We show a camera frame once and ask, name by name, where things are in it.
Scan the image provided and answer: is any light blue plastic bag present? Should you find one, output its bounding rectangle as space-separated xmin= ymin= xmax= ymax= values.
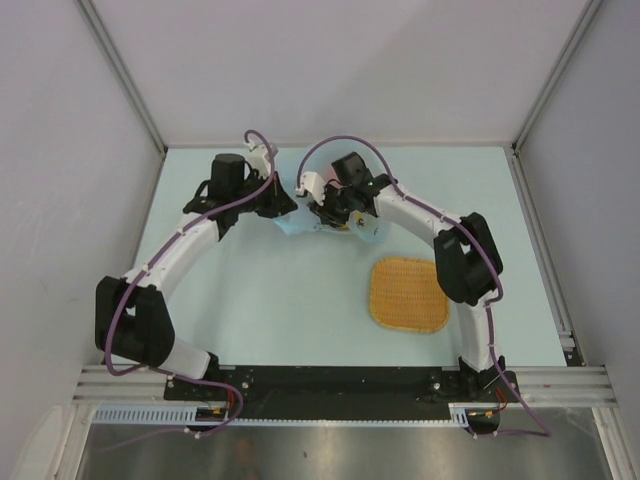
xmin=274 ymin=135 xmax=390 ymax=243

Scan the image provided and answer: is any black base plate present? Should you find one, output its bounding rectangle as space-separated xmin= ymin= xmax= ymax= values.
xmin=163 ymin=364 xmax=521 ymax=421

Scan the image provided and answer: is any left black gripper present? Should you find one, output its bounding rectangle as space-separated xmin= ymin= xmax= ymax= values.
xmin=232 ymin=171 xmax=297 ymax=219

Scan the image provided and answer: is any aluminium frame rail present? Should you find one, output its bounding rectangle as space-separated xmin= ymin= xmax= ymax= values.
xmin=73 ymin=366 xmax=617 ymax=407

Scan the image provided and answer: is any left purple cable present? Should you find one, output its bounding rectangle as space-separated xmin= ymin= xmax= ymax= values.
xmin=94 ymin=129 xmax=281 ymax=454

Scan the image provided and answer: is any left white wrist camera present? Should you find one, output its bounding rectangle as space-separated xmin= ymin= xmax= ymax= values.
xmin=245 ymin=140 xmax=278 ymax=179

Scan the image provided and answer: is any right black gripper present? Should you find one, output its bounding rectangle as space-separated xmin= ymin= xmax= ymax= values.
xmin=311 ymin=182 xmax=357 ymax=227

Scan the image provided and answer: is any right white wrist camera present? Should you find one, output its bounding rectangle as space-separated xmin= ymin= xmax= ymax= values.
xmin=295 ymin=171 xmax=326 ymax=206

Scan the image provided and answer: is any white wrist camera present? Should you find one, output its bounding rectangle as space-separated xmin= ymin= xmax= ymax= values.
xmin=245 ymin=140 xmax=278 ymax=179
xmin=295 ymin=171 xmax=326 ymax=206

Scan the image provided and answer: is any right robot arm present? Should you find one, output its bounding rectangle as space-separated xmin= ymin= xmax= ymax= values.
xmin=295 ymin=152 xmax=504 ymax=401

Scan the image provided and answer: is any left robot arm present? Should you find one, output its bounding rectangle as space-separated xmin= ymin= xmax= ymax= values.
xmin=95 ymin=146 xmax=297 ymax=400

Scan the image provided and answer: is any woven bamboo tray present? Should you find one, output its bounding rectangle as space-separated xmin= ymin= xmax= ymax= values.
xmin=369 ymin=256 xmax=450 ymax=334

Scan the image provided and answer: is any white slotted cable duct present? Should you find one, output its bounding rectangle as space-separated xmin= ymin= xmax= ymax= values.
xmin=92 ymin=404 xmax=469 ymax=428

